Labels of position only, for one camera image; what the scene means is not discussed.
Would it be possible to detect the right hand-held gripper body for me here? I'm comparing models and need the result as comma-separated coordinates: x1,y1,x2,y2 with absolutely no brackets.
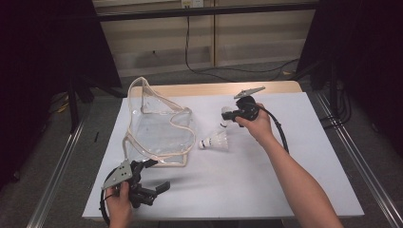
232,85,266,123

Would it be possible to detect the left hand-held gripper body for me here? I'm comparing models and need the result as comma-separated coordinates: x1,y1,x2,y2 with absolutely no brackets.
101,160,159,209

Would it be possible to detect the clear plastic bag beige trim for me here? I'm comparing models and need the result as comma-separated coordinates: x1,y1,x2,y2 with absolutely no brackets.
122,76,197,168

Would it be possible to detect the person's right hand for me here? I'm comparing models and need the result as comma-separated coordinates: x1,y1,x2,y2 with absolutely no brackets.
234,103,276,147

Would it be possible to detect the person's left hand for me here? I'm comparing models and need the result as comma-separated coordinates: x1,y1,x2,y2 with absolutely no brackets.
105,180,133,228

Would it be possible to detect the white table cover sheet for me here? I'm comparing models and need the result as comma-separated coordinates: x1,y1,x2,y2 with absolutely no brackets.
81,91,365,221

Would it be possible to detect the black metal stand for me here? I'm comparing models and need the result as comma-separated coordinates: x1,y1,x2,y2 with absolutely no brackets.
65,74,126,134
308,60,341,110

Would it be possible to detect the black horizontal bar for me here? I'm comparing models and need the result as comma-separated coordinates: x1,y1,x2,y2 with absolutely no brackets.
94,2,319,23

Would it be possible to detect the black curtain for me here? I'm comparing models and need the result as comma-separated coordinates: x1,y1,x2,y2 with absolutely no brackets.
0,0,123,191
296,0,403,156

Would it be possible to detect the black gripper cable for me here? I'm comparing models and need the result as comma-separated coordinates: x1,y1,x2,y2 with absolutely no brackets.
253,103,290,155
99,167,119,226

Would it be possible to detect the black floor cable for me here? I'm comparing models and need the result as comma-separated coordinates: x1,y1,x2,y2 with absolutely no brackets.
184,7,300,83

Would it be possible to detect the metal floor rail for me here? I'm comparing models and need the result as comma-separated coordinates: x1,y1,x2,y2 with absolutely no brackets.
315,91,403,228
26,120,86,228

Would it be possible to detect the black cable bundle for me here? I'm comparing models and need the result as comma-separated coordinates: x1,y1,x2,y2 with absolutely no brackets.
319,80,353,129

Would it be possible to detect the white wall socket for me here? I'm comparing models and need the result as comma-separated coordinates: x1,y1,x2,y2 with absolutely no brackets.
181,0,204,9

